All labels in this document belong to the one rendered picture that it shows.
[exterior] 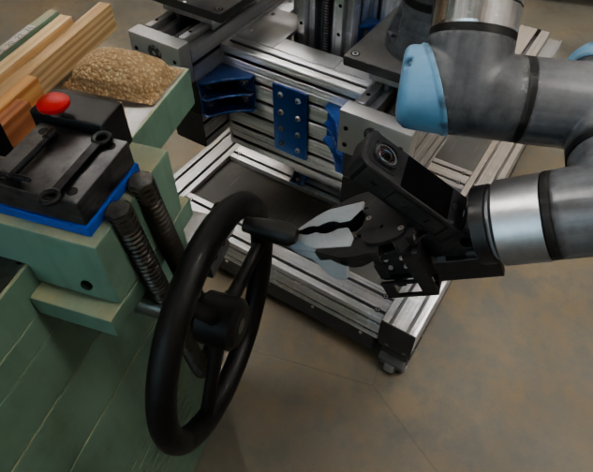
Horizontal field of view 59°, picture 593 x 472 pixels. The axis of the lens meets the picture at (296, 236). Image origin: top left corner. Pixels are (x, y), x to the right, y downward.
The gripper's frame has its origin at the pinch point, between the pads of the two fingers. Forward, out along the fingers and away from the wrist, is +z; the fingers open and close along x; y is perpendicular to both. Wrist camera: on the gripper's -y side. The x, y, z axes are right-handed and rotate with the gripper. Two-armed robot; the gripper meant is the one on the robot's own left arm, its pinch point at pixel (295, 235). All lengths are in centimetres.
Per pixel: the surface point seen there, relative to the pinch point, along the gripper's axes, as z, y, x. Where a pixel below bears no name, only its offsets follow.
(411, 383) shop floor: 26, 88, 33
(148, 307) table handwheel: 15.5, -1.3, -9.5
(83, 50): 32.6, -21.9, 22.2
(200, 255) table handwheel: 1.6, -8.5, -10.0
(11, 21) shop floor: 221, -26, 164
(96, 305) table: 15.1, -6.9, -13.4
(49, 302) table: 19.3, -9.2, -14.5
